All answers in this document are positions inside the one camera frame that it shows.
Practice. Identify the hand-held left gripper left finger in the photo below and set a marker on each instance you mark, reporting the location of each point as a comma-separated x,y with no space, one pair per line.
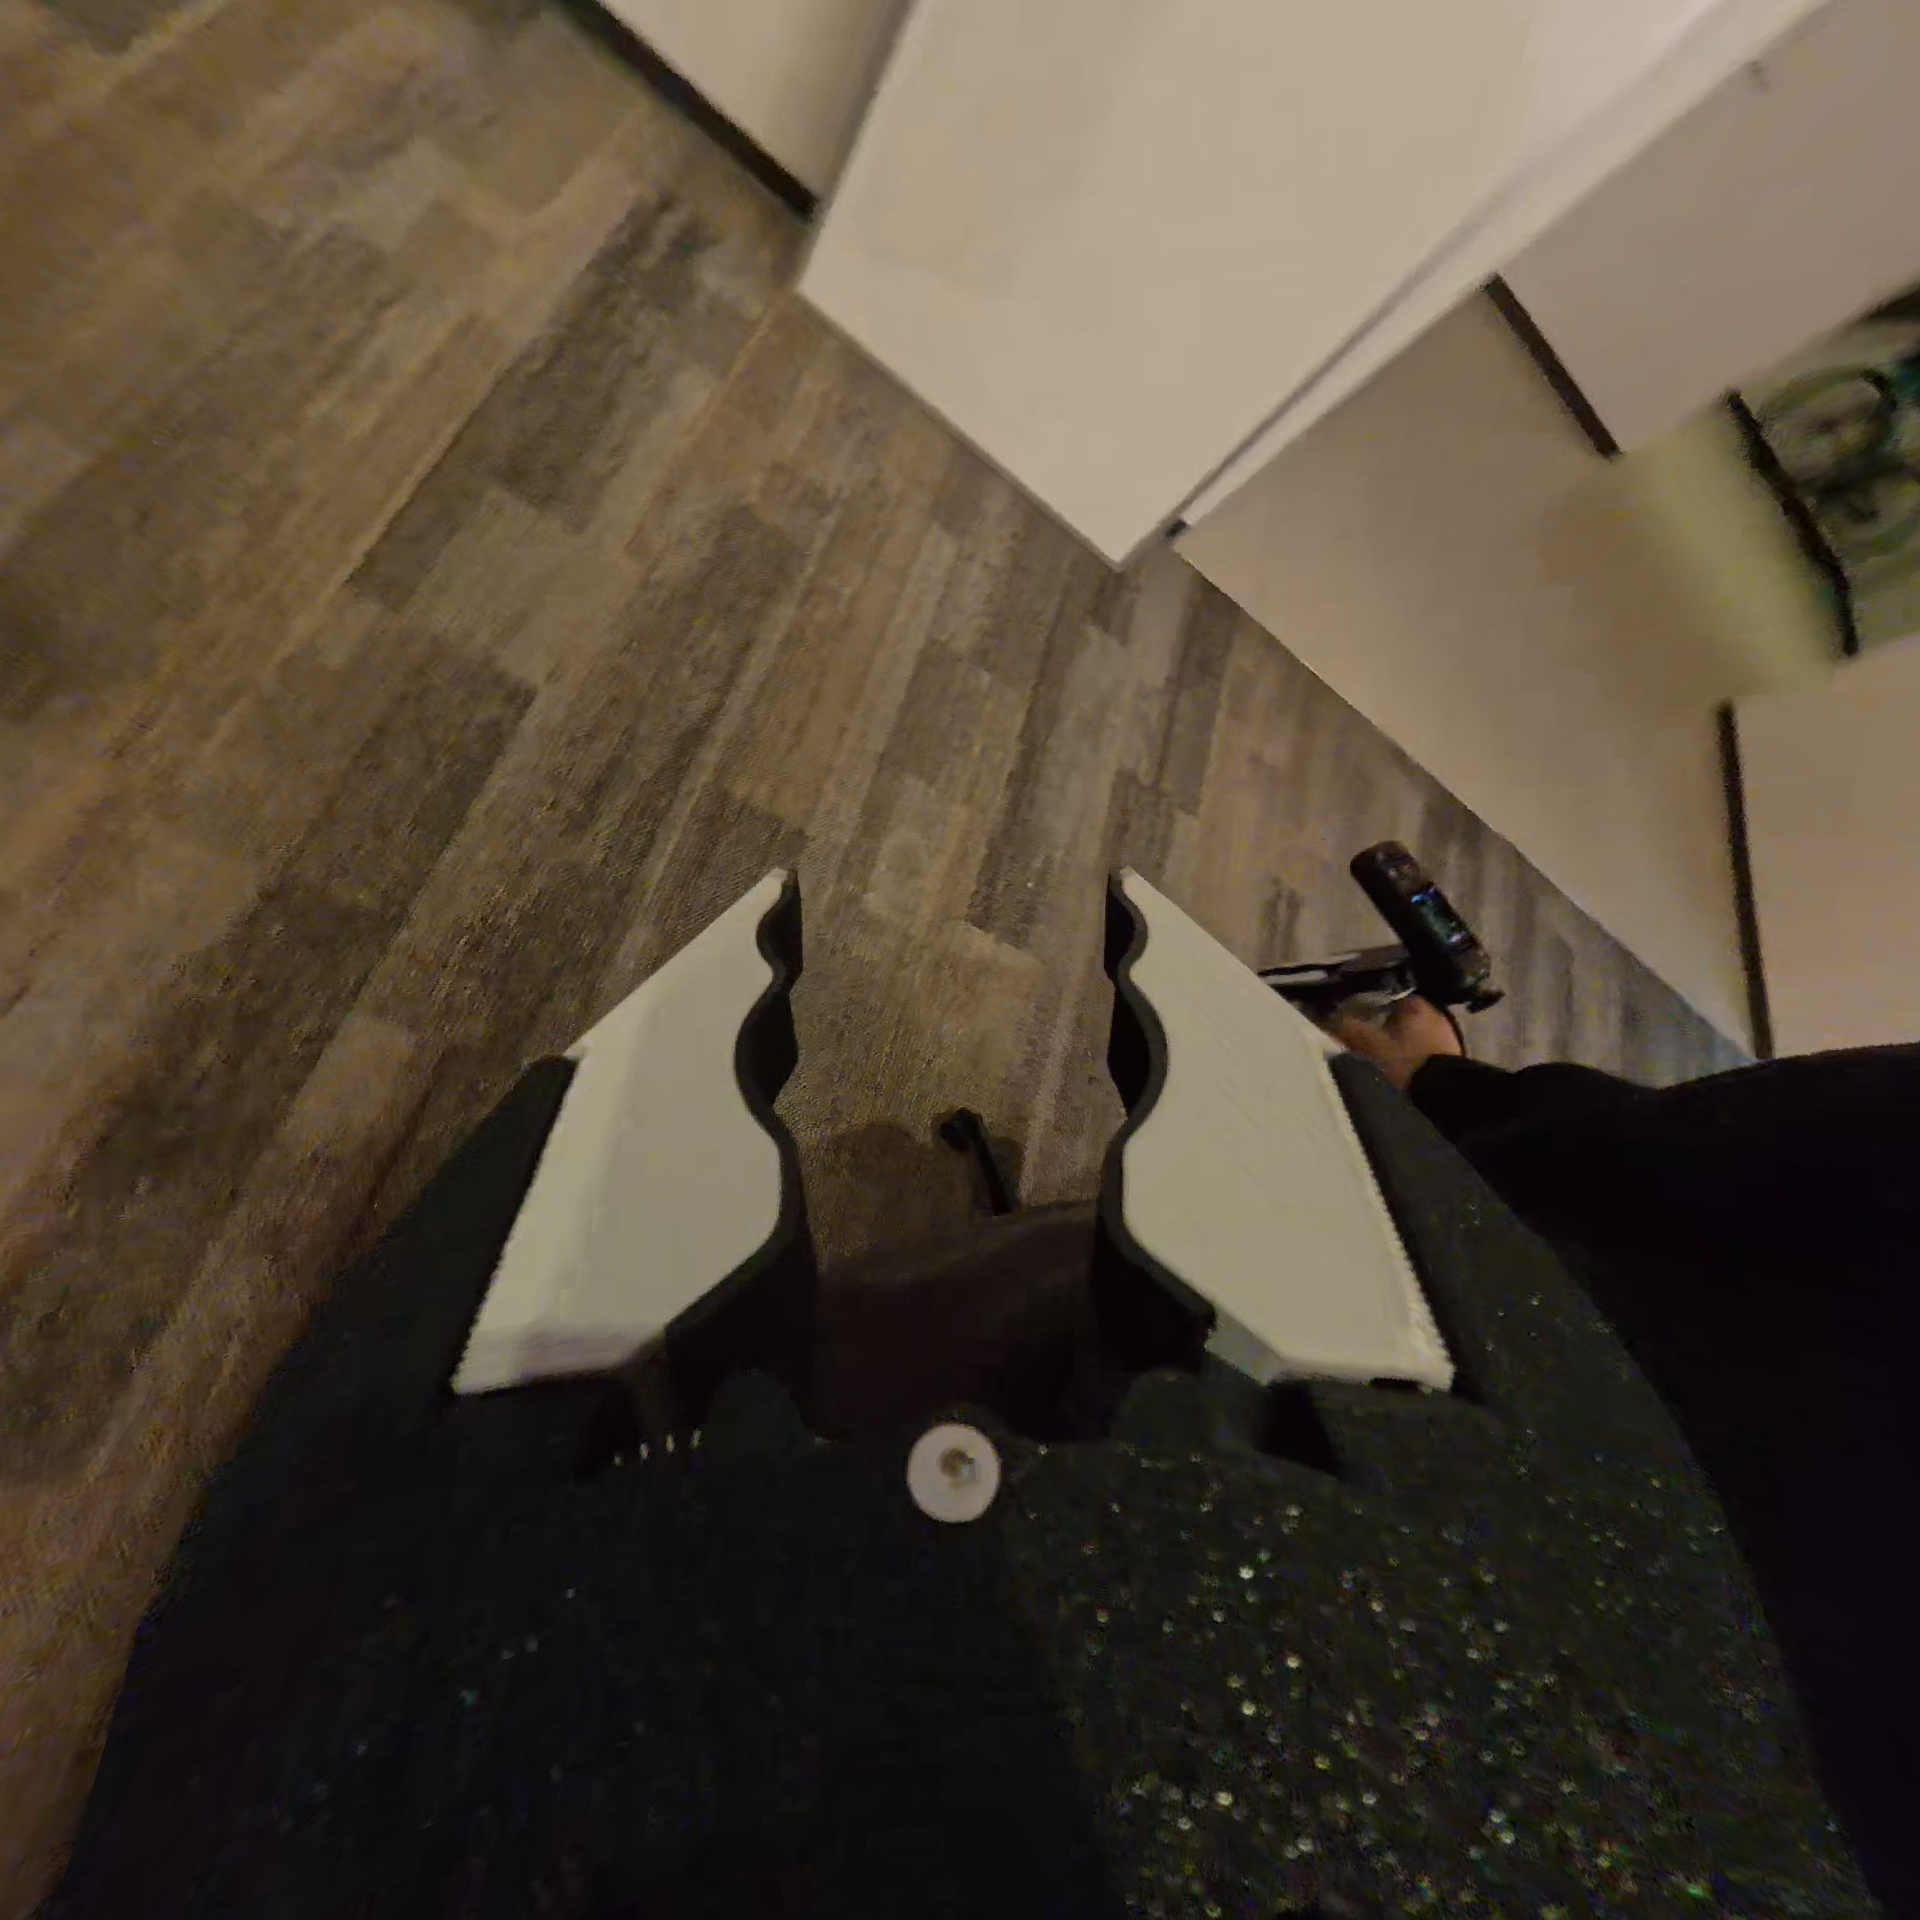
628,1202

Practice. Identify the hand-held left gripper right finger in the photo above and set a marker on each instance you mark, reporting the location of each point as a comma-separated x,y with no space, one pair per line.
1276,1186

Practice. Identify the person's right forearm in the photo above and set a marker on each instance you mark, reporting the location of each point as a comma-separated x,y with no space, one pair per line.
1724,1202

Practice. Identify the person's right hand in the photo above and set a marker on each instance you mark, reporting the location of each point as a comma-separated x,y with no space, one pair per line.
1394,1036

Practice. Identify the green wall picture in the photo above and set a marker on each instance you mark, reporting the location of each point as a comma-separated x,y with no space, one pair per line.
1844,452

